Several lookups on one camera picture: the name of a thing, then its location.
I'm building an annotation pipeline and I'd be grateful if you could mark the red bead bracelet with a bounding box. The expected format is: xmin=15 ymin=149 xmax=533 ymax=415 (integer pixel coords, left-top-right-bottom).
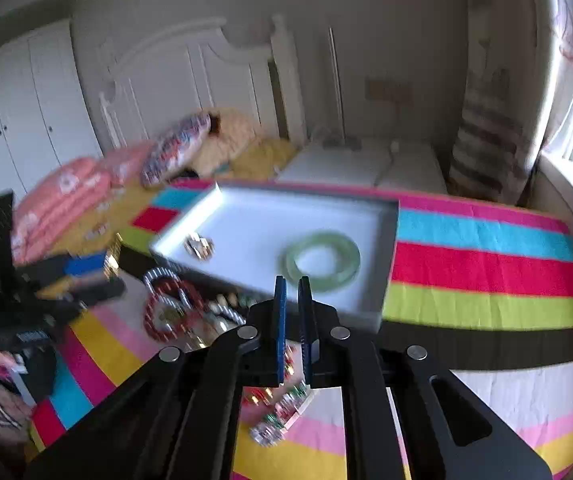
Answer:
xmin=144 ymin=280 xmax=205 ymax=344

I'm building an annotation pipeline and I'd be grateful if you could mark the silver twisted bracelet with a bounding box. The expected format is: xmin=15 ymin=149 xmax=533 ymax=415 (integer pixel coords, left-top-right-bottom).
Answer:
xmin=143 ymin=267 xmax=192 ymax=306

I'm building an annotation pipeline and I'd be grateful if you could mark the white nightstand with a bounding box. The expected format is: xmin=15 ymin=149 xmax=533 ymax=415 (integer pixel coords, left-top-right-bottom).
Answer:
xmin=274 ymin=137 xmax=450 ymax=194

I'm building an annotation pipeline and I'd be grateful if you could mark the rainbow striped cloth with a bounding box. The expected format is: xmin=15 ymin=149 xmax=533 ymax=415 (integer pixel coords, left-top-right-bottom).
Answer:
xmin=29 ymin=177 xmax=573 ymax=480

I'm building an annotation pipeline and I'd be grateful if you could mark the yellow bedsheet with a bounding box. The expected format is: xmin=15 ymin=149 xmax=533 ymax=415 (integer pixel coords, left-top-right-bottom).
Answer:
xmin=51 ymin=137 xmax=298 ymax=261

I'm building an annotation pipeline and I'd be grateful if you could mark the pearl bead bracelet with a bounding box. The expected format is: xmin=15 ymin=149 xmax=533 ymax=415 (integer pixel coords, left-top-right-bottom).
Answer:
xmin=206 ymin=295 xmax=247 ymax=327

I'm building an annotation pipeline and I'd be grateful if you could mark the pink flowered quilt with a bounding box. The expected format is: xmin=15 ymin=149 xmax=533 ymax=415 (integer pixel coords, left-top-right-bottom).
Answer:
xmin=11 ymin=142 xmax=158 ymax=266

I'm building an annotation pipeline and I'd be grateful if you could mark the small silver ring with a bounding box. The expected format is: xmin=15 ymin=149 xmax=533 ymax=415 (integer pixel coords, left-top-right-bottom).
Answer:
xmin=184 ymin=234 xmax=215 ymax=261

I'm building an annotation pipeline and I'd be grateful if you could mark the white bed headboard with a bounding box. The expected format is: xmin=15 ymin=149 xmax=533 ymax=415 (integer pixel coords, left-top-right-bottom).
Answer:
xmin=99 ymin=14 xmax=308 ymax=151

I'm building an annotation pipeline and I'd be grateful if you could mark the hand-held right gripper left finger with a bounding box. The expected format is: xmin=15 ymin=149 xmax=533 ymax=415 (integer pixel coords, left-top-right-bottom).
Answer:
xmin=24 ymin=275 xmax=288 ymax=480

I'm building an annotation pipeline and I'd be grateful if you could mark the white wardrobe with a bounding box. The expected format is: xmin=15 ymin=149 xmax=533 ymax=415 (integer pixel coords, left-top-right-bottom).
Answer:
xmin=0 ymin=20 xmax=103 ymax=207

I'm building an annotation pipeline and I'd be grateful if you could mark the green plate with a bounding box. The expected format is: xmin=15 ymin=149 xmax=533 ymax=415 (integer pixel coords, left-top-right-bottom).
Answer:
xmin=285 ymin=231 xmax=362 ymax=295

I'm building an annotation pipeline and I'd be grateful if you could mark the striped beige curtain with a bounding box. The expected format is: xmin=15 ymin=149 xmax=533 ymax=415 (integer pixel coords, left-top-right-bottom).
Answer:
xmin=449 ymin=0 xmax=543 ymax=206

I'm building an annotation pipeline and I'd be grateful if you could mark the patterned red blue pillow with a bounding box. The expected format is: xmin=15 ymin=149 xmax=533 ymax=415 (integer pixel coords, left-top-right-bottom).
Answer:
xmin=140 ymin=112 xmax=212 ymax=189

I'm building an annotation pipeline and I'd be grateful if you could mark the pale yellow plush toy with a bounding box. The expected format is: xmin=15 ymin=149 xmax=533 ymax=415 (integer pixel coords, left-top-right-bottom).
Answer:
xmin=191 ymin=109 xmax=263 ymax=179

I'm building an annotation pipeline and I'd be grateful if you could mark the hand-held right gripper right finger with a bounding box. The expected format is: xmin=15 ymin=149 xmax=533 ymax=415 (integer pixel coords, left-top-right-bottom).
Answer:
xmin=297 ymin=276 xmax=553 ymax=480

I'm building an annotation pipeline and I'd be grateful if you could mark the white jewelry tray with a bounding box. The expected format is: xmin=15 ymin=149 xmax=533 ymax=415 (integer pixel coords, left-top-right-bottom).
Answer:
xmin=149 ymin=181 xmax=400 ymax=333

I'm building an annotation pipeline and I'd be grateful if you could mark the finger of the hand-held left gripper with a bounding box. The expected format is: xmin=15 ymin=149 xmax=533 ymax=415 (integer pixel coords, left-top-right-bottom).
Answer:
xmin=41 ymin=277 xmax=127 ymax=307
xmin=16 ymin=252 xmax=112 ymax=282

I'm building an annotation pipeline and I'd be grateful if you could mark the white window sill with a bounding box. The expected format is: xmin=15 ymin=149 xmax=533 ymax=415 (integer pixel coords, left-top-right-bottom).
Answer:
xmin=537 ymin=152 xmax=573 ymax=271

